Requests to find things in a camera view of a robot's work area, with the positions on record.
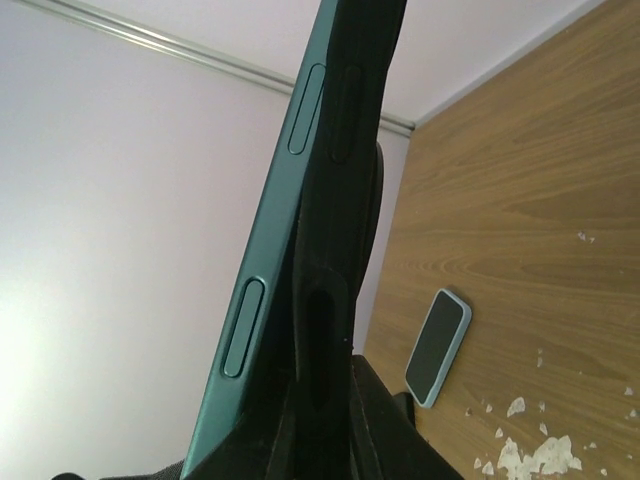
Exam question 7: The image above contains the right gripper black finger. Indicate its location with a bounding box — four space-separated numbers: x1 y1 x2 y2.
189 203 457 479

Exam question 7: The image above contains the black phone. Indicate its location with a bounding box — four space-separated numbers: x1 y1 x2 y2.
180 1 337 478

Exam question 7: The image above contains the white debris pile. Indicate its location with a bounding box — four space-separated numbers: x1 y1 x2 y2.
460 228 639 479

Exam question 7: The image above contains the left aluminium frame post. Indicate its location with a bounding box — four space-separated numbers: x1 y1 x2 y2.
47 0 416 134

